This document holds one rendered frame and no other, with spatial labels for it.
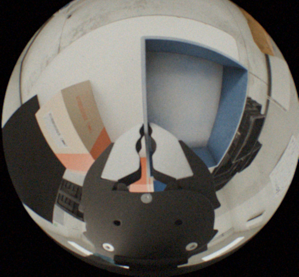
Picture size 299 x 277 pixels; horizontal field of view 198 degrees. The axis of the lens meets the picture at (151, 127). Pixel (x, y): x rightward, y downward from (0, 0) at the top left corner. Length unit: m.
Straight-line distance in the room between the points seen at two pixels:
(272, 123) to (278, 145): 0.52
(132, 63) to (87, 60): 0.08
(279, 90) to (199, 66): 2.39
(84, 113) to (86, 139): 0.04
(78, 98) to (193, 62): 0.18
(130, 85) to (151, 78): 0.03
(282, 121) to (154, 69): 2.58
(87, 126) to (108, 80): 0.08
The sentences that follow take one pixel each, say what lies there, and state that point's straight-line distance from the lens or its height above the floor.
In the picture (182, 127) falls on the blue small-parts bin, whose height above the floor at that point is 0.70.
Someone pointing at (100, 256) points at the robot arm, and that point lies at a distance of 0.27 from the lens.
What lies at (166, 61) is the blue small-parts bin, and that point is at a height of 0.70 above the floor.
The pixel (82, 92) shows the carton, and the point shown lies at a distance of 0.16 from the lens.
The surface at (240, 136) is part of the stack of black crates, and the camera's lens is 0.75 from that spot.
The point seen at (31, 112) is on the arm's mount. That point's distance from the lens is 0.35.
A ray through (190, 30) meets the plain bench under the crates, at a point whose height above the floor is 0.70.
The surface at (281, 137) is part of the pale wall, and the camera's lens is 2.64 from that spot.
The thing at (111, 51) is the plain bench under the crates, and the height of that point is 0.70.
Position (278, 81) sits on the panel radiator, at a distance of 2.52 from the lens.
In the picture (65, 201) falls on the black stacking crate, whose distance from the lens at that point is 0.67.
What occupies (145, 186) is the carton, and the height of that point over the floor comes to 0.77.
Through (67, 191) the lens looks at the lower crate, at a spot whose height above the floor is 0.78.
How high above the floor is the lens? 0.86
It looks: 58 degrees down
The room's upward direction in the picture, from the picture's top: 175 degrees clockwise
